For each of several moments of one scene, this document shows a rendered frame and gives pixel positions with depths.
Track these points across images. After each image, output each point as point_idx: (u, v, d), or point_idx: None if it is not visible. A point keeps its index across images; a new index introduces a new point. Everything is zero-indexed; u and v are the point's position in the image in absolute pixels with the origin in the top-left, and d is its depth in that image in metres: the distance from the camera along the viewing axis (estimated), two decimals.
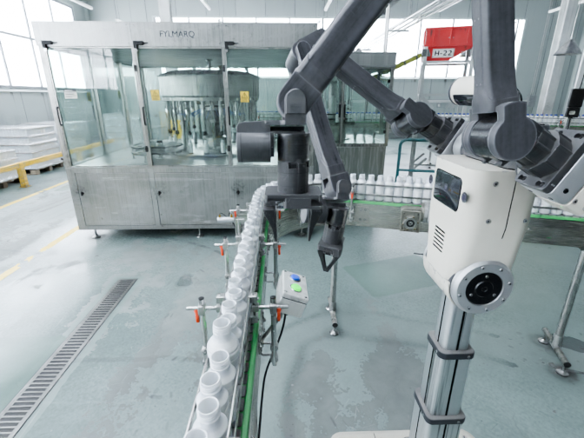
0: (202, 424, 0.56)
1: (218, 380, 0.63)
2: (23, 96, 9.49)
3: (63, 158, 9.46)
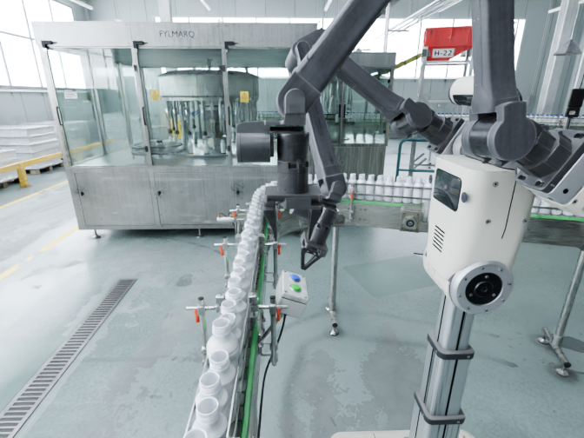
0: (202, 424, 0.56)
1: (217, 381, 0.62)
2: (23, 96, 9.49)
3: (63, 158, 9.46)
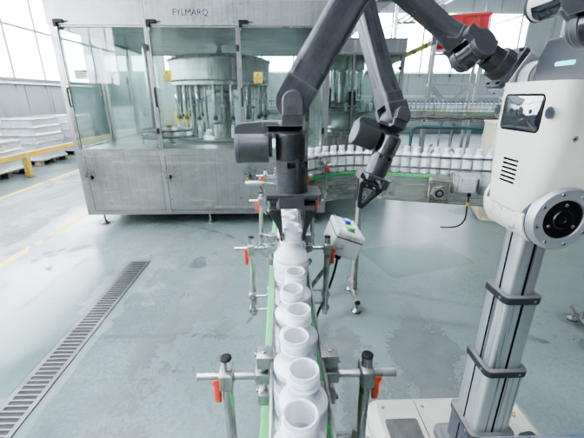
0: None
1: (301, 289, 0.56)
2: (26, 88, 9.42)
3: (67, 151, 9.39)
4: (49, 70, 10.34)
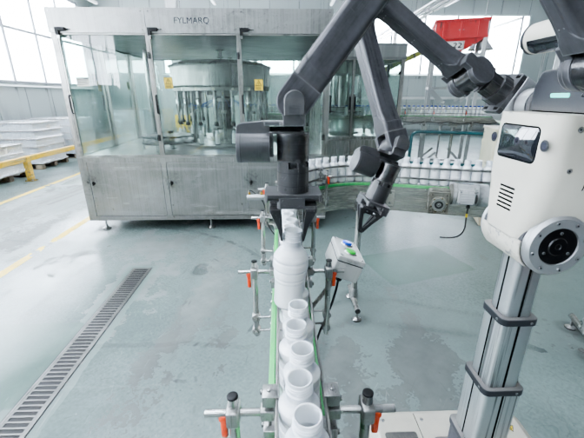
0: (297, 367, 0.52)
1: (305, 326, 0.58)
2: (27, 91, 9.45)
3: (68, 154, 9.42)
4: (49, 73, 10.36)
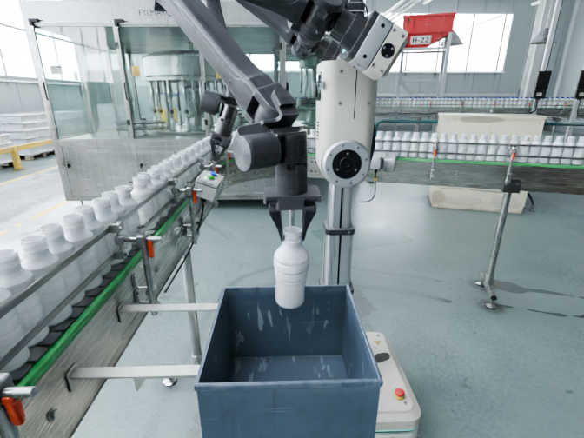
0: (95, 209, 0.81)
1: (114, 193, 0.87)
2: (17, 86, 9.73)
3: None
4: None
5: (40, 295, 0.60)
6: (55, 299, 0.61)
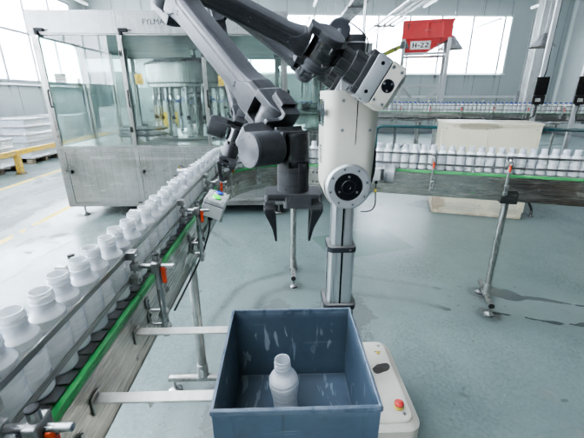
0: (122, 228, 0.91)
1: (137, 213, 0.98)
2: (20, 89, 9.78)
3: None
4: None
5: (84, 307, 0.71)
6: (96, 310, 0.72)
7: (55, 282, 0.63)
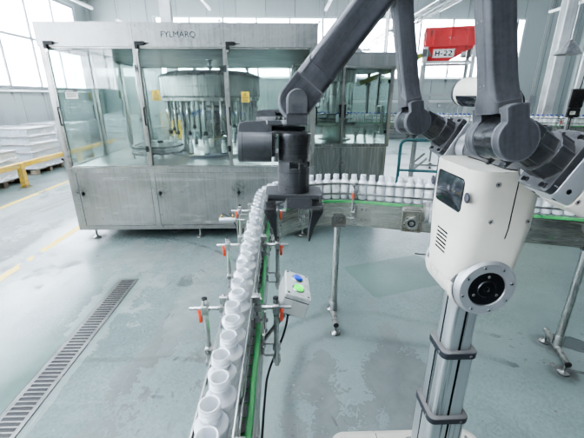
0: (214, 393, 0.63)
1: (228, 355, 0.69)
2: (23, 96, 9.49)
3: (63, 158, 9.46)
4: None
5: None
6: None
7: None
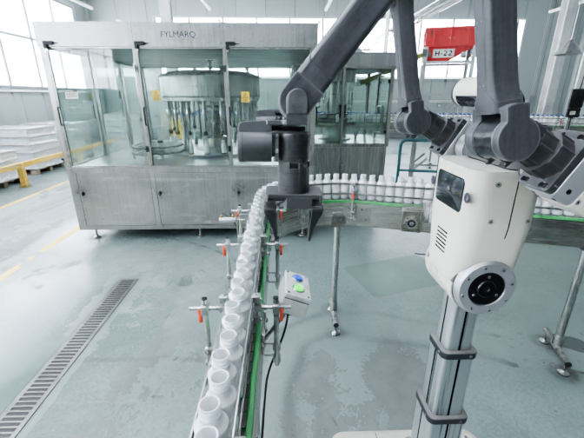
0: (214, 393, 0.63)
1: (228, 355, 0.69)
2: (23, 96, 9.49)
3: (63, 158, 9.46)
4: None
5: None
6: None
7: None
